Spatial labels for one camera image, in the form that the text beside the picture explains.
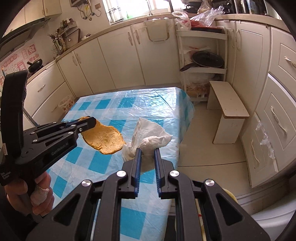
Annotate orange peel piece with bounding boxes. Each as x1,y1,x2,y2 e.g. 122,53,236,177
81,120,125,155

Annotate yellow plastic trash bucket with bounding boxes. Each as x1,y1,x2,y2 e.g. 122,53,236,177
195,187,242,240

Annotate white lower kitchen cabinets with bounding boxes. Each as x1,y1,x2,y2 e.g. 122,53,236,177
24,16,295,187

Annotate left hand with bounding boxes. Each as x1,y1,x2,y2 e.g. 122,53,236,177
4,172,54,216

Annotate floral patterned waste bin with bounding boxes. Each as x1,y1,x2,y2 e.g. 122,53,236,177
58,94,75,114

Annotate blue checkered plastic tablecloth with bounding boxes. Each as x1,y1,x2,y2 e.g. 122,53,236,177
46,87,195,241

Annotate black wok on stove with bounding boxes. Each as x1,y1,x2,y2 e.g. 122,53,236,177
27,59,43,73

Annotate black range hood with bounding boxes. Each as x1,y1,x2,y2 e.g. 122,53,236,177
0,18,50,61

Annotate white wooden stool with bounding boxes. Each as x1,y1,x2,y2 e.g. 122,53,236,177
207,81,249,144

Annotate utensil rack on counter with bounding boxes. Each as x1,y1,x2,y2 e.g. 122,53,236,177
47,18,81,56

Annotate black frying pan with lid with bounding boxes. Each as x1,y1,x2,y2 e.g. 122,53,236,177
180,51,225,72

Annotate white storage shelf rack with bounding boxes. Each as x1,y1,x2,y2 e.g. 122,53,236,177
176,25,228,103

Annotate plastic bags on counter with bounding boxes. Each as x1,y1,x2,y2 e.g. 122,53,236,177
171,5,224,31

